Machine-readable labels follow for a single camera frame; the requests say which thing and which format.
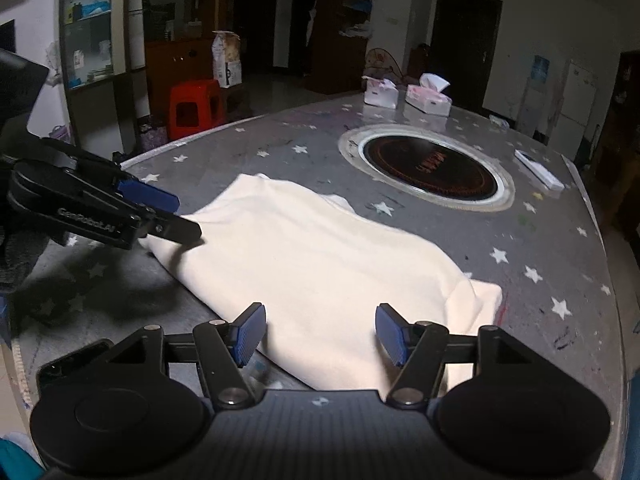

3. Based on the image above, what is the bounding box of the round black induction cooktop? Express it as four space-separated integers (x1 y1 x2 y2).
337 124 515 212

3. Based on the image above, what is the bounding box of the white remote control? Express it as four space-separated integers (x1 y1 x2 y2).
514 150 565 192

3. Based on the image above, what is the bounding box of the small pink tissue box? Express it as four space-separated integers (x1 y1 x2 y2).
362 76 399 110

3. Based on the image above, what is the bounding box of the cream white sweater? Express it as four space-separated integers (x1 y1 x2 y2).
142 174 502 393

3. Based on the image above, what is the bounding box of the glass display cabinet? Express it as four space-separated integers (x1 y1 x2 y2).
58 0 149 159

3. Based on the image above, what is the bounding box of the white refrigerator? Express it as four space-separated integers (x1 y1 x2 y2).
548 61 598 160

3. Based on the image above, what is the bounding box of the water dispenser with blue bottle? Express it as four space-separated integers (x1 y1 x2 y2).
516 55 550 138

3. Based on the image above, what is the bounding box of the red plastic stool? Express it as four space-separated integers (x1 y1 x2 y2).
168 79 226 141

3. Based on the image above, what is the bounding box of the pink tissue box with tissue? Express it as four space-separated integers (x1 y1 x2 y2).
405 73 452 117

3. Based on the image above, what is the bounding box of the pink polka dot play tent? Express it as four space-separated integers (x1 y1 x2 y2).
363 48 404 84

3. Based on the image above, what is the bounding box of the white paper bag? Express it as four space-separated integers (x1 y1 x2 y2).
212 30 242 88

